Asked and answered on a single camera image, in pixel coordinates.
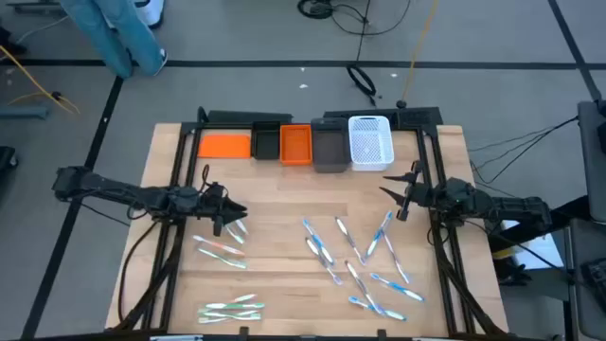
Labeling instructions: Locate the yellow cable with black weight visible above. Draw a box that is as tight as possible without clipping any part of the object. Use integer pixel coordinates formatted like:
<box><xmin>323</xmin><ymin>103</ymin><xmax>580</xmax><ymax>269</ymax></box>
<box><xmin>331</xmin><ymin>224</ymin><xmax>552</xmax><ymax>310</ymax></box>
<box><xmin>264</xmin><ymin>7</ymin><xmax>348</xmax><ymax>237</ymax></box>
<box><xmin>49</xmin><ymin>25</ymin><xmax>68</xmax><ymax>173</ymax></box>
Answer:
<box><xmin>396</xmin><ymin>0</ymin><xmax>440</xmax><ymax>109</ymax></box>

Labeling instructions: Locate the grey plastic basket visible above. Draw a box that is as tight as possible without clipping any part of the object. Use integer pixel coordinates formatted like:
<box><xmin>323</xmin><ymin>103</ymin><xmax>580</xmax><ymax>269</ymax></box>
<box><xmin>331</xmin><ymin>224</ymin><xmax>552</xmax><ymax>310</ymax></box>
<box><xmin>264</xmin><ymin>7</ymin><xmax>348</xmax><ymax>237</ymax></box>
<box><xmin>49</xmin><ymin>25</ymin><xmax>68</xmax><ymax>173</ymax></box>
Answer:
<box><xmin>310</xmin><ymin>117</ymin><xmax>352</xmax><ymax>174</ymax></box>

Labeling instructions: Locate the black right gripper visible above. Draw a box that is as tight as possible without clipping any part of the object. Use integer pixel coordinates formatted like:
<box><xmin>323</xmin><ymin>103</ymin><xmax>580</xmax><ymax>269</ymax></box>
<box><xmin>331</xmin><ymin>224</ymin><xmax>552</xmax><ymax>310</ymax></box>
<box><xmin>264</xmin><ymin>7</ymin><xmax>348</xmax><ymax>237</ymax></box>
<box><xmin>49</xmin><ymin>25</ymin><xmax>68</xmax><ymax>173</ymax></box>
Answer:
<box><xmin>378</xmin><ymin>160</ymin><xmax>446</xmax><ymax>222</ymax></box>

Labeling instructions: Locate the black plastic basket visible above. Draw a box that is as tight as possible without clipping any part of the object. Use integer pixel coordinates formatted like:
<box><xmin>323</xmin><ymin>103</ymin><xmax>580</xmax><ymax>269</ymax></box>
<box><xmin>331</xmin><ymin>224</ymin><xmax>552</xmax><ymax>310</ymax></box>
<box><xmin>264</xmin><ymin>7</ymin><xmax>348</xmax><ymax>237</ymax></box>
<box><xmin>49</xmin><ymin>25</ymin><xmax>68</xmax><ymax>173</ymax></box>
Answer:
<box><xmin>250</xmin><ymin>120</ymin><xmax>283</xmax><ymax>161</ymax></box>

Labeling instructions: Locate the grey metal bar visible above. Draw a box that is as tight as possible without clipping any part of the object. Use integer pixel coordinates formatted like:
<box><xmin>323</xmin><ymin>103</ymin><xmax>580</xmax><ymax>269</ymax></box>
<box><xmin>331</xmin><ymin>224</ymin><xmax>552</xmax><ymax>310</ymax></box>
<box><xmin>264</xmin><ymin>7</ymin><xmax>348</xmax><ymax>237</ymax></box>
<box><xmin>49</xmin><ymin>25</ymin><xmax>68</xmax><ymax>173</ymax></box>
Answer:
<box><xmin>5</xmin><ymin>0</ymin><xmax>65</xmax><ymax>14</ymax></box>

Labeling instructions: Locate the grey desk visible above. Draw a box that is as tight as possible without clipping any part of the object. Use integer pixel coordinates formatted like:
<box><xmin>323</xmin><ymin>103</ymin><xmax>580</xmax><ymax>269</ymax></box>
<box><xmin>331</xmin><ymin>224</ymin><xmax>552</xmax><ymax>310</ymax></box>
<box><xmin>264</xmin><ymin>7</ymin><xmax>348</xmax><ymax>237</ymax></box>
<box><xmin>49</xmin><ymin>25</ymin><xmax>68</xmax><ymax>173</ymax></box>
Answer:
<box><xmin>562</xmin><ymin>216</ymin><xmax>606</xmax><ymax>341</ymax></box>

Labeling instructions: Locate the white plastic basket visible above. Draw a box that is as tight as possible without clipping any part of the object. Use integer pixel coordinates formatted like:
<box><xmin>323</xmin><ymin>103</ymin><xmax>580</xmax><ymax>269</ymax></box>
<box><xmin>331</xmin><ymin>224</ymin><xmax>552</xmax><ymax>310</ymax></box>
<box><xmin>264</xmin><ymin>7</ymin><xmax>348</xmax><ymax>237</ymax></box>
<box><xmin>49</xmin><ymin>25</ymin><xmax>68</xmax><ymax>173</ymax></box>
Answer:
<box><xmin>348</xmin><ymin>115</ymin><xmax>396</xmax><ymax>172</ymax></box>

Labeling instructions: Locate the blue white toothbrush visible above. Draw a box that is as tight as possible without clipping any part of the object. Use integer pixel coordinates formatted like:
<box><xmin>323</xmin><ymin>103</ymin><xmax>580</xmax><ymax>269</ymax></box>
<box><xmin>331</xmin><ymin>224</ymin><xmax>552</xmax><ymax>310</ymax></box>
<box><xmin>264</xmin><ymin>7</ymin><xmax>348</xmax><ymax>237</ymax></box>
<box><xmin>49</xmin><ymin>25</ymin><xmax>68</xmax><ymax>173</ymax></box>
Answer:
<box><xmin>365</xmin><ymin>210</ymin><xmax>395</xmax><ymax>260</ymax></box>
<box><xmin>348</xmin><ymin>296</ymin><xmax>408</xmax><ymax>323</ymax></box>
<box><xmin>369</xmin><ymin>272</ymin><xmax>426</xmax><ymax>303</ymax></box>
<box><xmin>302</xmin><ymin>218</ymin><xmax>336</xmax><ymax>266</ymax></box>

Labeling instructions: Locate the person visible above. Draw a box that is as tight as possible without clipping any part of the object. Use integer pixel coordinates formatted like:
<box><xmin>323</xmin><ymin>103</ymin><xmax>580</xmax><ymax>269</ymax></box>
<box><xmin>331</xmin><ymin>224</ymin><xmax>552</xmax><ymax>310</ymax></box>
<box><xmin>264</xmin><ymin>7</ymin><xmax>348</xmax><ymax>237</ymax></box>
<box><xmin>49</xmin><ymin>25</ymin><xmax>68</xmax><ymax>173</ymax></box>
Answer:
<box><xmin>59</xmin><ymin>0</ymin><xmax>169</xmax><ymax>81</ymax></box>

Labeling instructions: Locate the white paper sheet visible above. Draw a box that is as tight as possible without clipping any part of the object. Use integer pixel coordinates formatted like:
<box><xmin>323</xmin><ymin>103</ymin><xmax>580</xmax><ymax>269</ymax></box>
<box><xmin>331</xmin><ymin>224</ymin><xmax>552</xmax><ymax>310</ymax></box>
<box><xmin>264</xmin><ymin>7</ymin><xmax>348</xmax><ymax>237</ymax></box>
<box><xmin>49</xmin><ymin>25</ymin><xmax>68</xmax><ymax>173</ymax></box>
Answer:
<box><xmin>494</xmin><ymin>220</ymin><xmax>565</xmax><ymax>272</ymax></box>

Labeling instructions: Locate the black perforated panel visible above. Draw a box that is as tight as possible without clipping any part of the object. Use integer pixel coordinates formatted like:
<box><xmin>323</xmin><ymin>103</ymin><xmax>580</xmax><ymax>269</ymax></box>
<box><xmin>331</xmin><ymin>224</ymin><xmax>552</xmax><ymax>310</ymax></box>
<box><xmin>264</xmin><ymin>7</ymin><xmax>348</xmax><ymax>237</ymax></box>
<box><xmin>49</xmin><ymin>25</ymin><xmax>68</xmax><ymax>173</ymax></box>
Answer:
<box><xmin>323</xmin><ymin>106</ymin><xmax>445</xmax><ymax>130</ymax></box>

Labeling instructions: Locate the thin black cable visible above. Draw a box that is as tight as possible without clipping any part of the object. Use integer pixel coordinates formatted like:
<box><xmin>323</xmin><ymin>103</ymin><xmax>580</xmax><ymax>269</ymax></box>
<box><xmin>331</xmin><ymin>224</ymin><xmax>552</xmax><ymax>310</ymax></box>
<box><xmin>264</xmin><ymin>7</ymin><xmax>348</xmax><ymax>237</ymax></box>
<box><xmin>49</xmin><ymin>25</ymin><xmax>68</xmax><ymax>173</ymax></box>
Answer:
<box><xmin>467</xmin><ymin>115</ymin><xmax>581</xmax><ymax>187</ymax></box>

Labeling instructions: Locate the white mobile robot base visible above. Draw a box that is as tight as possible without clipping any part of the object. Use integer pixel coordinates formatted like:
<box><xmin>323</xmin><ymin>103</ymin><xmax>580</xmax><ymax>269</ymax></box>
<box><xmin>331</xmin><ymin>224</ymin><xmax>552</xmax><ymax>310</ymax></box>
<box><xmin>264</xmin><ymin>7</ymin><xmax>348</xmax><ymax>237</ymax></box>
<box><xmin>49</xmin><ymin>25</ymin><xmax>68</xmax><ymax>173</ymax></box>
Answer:
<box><xmin>134</xmin><ymin>0</ymin><xmax>167</xmax><ymax>28</ymax></box>

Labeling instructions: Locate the black cable bundle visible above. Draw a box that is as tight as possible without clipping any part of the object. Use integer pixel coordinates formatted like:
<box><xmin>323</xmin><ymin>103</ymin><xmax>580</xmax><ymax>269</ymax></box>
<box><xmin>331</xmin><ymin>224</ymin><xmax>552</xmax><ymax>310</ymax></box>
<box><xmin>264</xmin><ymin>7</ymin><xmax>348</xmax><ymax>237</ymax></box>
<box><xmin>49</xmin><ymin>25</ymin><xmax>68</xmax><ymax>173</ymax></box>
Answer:
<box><xmin>496</xmin><ymin>259</ymin><xmax>535</xmax><ymax>287</ymax></box>

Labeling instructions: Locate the black looped cable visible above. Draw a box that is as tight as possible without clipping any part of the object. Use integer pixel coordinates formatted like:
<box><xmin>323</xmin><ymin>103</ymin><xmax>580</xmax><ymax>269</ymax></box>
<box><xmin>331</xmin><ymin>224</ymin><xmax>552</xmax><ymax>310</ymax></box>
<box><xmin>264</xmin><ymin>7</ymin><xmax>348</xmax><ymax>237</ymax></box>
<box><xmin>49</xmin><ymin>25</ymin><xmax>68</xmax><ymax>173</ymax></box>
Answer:
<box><xmin>346</xmin><ymin>0</ymin><xmax>379</xmax><ymax>108</ymax></box>

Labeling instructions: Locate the black cable coil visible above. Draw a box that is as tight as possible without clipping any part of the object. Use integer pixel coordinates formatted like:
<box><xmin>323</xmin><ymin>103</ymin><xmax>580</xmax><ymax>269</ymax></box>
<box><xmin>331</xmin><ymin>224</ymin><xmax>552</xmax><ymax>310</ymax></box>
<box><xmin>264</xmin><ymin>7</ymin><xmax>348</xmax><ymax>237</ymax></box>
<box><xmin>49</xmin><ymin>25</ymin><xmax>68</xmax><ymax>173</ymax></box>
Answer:
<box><xmin>296</xmin><ymin>0</ymin><xmax>413</xmax><ymax>37</ymax></box>

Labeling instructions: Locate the black beam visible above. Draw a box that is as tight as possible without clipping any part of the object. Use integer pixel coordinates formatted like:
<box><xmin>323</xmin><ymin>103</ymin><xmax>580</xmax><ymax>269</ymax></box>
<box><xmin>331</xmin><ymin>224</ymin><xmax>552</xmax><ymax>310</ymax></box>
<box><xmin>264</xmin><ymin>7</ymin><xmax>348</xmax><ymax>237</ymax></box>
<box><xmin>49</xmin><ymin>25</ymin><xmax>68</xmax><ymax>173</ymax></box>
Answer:
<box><xmin>487</xmin><ymin>194</ymin><xmax>593</xmax><ymax>253</ymax></box>

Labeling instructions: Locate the grey flat bar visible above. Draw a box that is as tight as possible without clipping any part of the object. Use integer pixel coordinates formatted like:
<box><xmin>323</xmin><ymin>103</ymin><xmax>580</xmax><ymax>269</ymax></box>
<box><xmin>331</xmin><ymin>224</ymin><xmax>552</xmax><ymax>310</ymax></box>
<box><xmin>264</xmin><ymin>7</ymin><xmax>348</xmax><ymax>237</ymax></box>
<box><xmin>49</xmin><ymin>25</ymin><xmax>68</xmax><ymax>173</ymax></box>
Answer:
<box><xmin>0</xmin><ymin>104</ymin><xmax>51</xmax><ymax>120</ymax></box>

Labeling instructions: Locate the orange flat lid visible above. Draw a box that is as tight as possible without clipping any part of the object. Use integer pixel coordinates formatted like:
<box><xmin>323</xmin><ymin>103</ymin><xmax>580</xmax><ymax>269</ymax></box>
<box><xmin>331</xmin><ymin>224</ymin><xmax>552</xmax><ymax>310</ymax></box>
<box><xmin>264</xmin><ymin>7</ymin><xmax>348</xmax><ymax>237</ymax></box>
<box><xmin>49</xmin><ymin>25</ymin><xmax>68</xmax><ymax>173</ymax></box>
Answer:
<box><xmin>197</xmin><ymin>134</ymin><xmax>252</xmax><ymax>159</ymax></box>

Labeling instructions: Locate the black flat panel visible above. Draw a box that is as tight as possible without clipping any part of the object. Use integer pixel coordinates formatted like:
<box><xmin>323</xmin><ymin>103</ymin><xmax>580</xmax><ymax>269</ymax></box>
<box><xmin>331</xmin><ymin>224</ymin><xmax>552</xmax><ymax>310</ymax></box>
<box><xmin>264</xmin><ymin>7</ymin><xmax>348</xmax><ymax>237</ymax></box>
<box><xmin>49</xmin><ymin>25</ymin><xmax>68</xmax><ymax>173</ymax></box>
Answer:
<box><xmin>197</xmin><ymin>106</ymin><xmax>294</xmax><ymax>126</ymax></box>

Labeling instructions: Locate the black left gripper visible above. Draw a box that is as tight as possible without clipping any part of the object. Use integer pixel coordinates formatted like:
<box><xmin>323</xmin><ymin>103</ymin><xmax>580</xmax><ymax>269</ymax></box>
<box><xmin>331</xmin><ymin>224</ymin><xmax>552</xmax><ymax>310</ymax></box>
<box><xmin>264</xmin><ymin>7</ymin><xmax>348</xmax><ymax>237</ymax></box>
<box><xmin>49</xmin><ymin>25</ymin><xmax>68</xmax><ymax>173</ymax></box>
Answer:
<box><xmin>198</xmin><ymin>181</ymin><xmax>248</xmax><ymax>237</ymax></box>

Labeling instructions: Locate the orange plastic basket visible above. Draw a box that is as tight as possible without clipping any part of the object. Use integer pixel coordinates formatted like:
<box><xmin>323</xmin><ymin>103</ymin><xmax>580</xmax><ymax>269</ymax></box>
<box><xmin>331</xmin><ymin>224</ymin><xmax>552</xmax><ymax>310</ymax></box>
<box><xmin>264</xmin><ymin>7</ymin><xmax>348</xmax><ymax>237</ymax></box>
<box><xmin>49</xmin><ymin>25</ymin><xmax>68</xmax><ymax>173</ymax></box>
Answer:
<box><xmin>278</xmin><ymin>123</ymin><xmax>314</xmax><ymax>167</ymax></box>

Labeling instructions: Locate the thick black cable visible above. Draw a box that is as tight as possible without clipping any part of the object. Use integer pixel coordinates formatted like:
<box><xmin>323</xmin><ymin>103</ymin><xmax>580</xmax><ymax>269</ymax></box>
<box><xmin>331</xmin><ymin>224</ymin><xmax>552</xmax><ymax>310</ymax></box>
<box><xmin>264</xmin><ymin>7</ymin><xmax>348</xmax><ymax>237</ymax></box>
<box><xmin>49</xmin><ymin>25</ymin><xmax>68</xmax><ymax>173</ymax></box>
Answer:
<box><xmin>116</xmin><ymin>218</ymin><xmax>161</xmax><ymax>324</ymax></box>

